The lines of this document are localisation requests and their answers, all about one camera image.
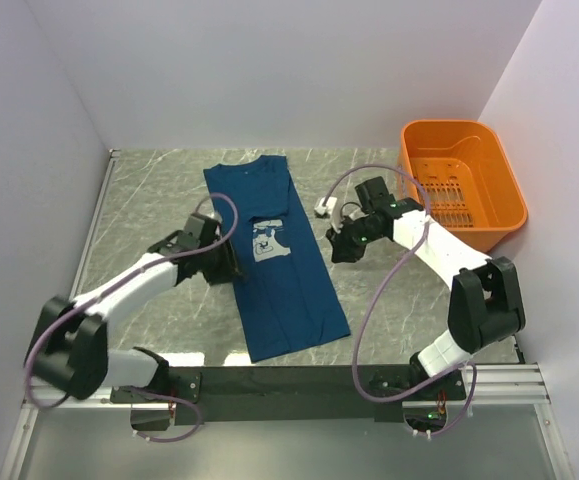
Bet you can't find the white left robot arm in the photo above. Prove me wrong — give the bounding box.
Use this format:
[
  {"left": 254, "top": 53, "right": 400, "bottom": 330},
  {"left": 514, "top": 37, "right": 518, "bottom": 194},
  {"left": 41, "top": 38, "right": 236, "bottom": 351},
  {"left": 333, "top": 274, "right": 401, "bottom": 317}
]
[{"left": 25, "top": 212, "right": 241, "bottom": 402}]

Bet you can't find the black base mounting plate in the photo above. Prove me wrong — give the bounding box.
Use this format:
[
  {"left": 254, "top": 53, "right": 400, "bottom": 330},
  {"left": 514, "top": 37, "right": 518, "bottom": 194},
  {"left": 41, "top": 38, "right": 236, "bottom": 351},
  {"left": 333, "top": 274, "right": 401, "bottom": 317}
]
[{"left": 110, "top": 364, "right": 467, "bottom": 432}]

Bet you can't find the orange plastic basket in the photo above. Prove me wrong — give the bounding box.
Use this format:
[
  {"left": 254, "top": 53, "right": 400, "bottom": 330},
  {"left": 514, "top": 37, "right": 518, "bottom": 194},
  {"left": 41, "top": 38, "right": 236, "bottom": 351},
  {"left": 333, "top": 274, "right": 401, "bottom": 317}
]
[{"left": 397, "top": 119, "right": 528, "bottom": 252}]

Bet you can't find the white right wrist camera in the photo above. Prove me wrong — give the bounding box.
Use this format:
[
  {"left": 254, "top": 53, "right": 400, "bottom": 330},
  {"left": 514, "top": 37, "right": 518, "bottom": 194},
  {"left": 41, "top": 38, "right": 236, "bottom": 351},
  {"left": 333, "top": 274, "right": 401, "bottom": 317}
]
[{"left": 314, "top": 196, "right": 353, "bottom": 234}]

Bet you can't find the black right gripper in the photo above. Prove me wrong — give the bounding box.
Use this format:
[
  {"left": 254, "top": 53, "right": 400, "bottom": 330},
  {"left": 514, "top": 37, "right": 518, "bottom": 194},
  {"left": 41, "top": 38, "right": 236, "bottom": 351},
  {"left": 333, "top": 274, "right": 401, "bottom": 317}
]
[{"left": 325, "top": 214, "right": 383, "bottom": 265}]

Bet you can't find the aluminium frame rail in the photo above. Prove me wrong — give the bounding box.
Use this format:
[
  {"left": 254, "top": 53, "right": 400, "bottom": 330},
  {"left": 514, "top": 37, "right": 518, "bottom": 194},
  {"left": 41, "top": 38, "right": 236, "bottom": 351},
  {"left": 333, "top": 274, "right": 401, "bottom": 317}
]
[{"left": 30, "top": 364, "right": 551, "bottom": 409}]

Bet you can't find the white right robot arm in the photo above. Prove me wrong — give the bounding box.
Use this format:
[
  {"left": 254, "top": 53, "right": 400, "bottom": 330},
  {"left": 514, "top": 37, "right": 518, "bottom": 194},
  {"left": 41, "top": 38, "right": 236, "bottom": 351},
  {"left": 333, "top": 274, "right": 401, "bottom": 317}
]
[{"left": 314, "top": 177, "right": 526, "bottom": 403}]

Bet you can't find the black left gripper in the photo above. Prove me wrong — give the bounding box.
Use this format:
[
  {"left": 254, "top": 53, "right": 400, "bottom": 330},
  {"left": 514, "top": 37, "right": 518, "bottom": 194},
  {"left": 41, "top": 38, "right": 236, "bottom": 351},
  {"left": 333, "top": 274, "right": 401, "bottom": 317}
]
[{"left": 198, "top": 233, "right": 248, "bottom": 286}]

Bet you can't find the blue t shirt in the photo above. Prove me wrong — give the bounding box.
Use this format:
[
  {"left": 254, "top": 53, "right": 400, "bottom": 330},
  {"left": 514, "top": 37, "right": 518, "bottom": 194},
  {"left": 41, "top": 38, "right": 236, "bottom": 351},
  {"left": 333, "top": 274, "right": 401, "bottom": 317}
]
[{"left": 203, "top": 155, "right": 350, "bottom": 362}]

